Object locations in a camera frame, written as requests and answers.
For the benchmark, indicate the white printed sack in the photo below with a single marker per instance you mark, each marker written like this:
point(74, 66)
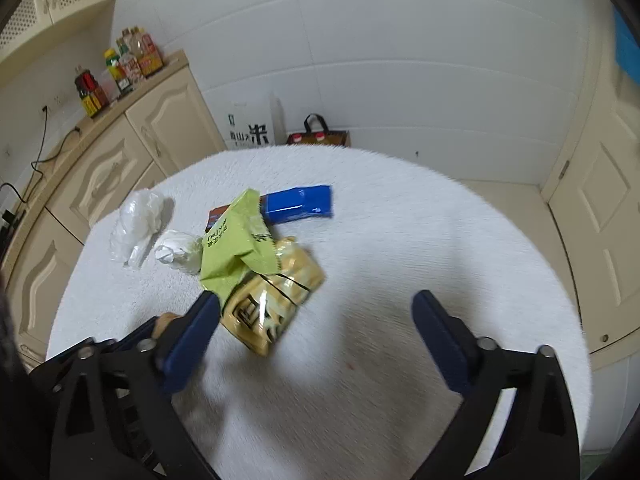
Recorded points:
point(252, 127)

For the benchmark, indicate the green snack packet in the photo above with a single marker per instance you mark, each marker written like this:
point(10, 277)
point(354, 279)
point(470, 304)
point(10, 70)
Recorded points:
point(232, 250)

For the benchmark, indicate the yellow-capped bottle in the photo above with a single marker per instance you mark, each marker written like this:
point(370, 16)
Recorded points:
point(117, 72)

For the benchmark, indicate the red-labelled oil bottle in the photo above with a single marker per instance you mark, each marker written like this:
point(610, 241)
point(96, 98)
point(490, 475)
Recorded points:
point(131, 62)
point(149, 52)

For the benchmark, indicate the dark red-labelled sauce bottle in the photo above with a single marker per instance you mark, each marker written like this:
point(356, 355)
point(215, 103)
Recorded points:
point(91, 92)

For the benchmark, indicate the cream base cabinet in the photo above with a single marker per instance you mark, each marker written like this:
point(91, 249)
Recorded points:
point(100, 170)

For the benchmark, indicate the door hinge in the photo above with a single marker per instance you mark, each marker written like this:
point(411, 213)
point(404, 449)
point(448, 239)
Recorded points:
point(564, 170)

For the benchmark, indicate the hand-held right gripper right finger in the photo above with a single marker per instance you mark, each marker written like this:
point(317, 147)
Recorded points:
point(442, 340)

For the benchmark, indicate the crumpled clear plastic bag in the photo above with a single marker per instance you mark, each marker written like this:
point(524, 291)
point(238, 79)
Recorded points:
point(137, 225)

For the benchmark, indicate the brown snack packet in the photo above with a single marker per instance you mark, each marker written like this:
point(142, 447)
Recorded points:
point(217, 217)

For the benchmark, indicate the yellow snack packet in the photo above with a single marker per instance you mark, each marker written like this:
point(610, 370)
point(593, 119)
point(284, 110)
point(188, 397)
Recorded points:
point(275, 300)

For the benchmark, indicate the dark red tote bag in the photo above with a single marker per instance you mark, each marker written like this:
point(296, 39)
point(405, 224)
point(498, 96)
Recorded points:
point(317, 136)

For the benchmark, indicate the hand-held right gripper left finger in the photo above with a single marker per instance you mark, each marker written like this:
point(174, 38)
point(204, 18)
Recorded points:
point(192, 340)

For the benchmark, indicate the blue snack packet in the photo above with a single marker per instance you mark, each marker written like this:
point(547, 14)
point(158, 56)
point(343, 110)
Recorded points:
point(300, 202)

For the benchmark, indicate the cream lattice wall cabinet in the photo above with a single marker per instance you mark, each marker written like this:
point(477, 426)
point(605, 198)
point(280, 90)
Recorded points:
point(55, 5)

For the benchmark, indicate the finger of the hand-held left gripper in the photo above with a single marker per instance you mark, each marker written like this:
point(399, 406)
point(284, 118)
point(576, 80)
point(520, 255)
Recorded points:
point(60, 366)

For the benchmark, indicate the crumpled white tissue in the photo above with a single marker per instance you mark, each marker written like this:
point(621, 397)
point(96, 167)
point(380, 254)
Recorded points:
point(175, 252)

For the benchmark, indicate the white round table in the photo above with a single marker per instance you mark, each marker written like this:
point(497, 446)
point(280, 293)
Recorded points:
point(380, 240)

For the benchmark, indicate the cream panelled door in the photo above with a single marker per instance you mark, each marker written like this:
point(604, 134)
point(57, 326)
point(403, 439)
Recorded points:
point(605, 220)

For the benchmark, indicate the blue hanging cloth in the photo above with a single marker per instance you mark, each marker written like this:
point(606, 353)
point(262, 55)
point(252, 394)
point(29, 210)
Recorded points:
point(627, 50)

